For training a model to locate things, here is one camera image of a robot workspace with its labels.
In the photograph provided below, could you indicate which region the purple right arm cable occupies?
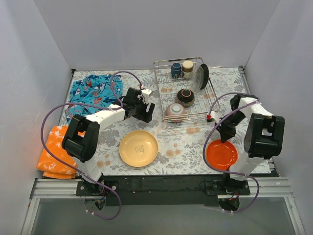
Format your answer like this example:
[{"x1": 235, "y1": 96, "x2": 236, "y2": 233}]
[{"x1": 202, "y1": 92, "x2": 260, "y2": 214}]

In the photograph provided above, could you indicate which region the orange tie-dye cloth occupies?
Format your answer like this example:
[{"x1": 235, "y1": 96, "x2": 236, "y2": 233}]
[{"x1": 36, "y1": 125, "x2": 86, "y2": 179}]

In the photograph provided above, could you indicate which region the beige bear plate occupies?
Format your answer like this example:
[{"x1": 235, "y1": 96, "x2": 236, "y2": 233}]
[{"x1": 119, "y1": 130, "x2": 158, "y2": 167}]

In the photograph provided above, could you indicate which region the floral patterned bowl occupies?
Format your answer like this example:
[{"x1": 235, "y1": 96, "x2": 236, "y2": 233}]
[{"x1": 164, "y1": 103, "x2": 187, "y2": 123}]

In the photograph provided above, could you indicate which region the beige and brown mug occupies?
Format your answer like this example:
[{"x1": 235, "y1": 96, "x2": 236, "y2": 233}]
[{"x1": 182, "y1": 60, "x2": 194, "y2": 79}]

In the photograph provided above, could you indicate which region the orange plate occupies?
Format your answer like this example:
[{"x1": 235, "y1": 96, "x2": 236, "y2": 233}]
[{"x1": 206, "y1": 140, "x2": 238, "y2": 170}]

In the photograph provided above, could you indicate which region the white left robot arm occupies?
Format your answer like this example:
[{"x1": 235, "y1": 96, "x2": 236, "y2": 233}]
[{"x1": 62, "y1": 88, "x2": 155, "y2": 196}]

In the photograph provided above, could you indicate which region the chrome wire dish rack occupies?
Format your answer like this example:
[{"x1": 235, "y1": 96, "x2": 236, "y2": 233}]
[{"x1": 153, "y1": 57, "x2": 217, "y2": 123}]

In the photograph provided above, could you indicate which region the brown rimmed cream bowl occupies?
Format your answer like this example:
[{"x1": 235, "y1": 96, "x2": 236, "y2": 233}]
[{"x1": 175, "y1": 89, "x2": 195, "y2": 108}]

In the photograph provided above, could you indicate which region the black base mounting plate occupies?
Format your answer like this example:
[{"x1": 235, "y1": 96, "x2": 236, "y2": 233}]
[{"x1": 75, "y1": 175, "x2": 251, "y2": 207}]

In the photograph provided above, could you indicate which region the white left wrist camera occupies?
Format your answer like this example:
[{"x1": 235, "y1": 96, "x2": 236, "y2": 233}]
[{"x1": 140, "y1": 89, "x2": 152, "y2": 104}]

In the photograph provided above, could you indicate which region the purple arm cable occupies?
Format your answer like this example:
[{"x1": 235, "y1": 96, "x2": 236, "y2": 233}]
[
  {"x1": 40, "y1": 70, "x2": 145, "y2": 220},
  {"x1": 202, "y1": 92, "x2": 260, "y2": 214}
]

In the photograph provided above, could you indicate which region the aluminium frame rail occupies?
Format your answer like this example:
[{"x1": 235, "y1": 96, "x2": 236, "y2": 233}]
[{"x1": 21, "y1": 177, "x2": 305, "y2": 235}]

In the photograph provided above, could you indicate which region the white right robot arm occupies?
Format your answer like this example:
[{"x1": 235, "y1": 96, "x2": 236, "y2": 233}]
[{"x1": 217, "y1": 94, "x2": 285, "y2": 195}]

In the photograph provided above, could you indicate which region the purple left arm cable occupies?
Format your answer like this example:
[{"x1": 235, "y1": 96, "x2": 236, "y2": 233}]
[{"x1": 40, "y1": 70, "x2": 145, "y2": 220}]

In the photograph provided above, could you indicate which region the blue shark print cloth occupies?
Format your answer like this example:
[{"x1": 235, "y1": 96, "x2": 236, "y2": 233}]
[{"x1": 69, "y1": 74, "x2": 123, "y2": 108}]

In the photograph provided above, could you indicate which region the dark blue mug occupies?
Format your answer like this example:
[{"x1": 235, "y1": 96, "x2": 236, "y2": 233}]
[{"x1": 171, "y1": 63, "x2": 184, "y2": 79}]

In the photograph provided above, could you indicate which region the floral tablecloth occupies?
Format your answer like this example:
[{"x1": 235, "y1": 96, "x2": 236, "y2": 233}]
[{"x1": 67, "y1": 68, "x2": 248, "y2": 176}]

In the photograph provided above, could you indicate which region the clear ribbed glass plate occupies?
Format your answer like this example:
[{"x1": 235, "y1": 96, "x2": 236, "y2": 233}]
[{"x1": 196, "y1": 66, "x2": 204, "y2": 90}]

